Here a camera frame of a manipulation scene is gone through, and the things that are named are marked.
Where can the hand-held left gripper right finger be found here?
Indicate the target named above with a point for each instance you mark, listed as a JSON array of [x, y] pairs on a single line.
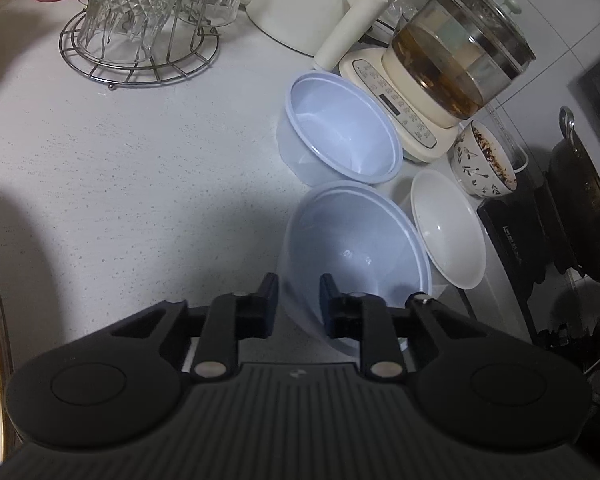
[[326, 305]]

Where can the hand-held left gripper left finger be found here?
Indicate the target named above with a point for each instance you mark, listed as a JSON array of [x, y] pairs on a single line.
[[270, 305]]

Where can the pale blue plastic bowl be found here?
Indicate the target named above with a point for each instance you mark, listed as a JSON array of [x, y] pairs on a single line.
[[360, 240], [330, 110]]

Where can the small white bowl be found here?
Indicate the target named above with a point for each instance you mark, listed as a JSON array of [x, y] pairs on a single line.
[[445, 230]]

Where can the black induction cooker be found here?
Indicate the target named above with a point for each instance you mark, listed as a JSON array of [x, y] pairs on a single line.
[[510, 245]]

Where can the leaf-patterned bowl of spices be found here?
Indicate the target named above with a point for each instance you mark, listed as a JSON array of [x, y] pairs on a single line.
[[475, 175]]

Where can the cream kettle heating base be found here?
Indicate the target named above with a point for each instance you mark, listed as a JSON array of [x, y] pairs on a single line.
[[375, 75]]

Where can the glass tea kettle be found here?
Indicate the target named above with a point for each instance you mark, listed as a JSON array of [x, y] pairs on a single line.
[[455, 45]]

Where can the white electric cooking pot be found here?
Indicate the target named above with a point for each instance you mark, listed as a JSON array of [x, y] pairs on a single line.
[[300, 0]]

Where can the group of cut crystal glasses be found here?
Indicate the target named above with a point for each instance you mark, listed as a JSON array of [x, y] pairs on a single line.
[[125, 10]]

